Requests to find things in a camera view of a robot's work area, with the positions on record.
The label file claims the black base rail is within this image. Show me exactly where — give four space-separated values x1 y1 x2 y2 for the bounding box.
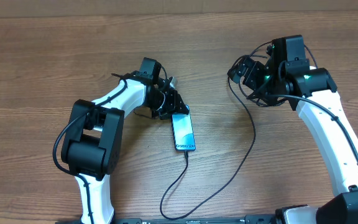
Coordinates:
111 214 281 224

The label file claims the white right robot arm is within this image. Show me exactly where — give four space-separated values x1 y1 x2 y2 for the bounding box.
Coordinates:
227 35 358 224

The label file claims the black charger cable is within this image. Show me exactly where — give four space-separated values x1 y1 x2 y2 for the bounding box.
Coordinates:
159 40 318 221

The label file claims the blue Galaxy smartphone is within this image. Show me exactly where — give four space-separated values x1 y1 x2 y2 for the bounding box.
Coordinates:
172 113 196 151

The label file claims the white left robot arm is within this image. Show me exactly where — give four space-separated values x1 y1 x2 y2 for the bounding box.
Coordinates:
52 57 190 223

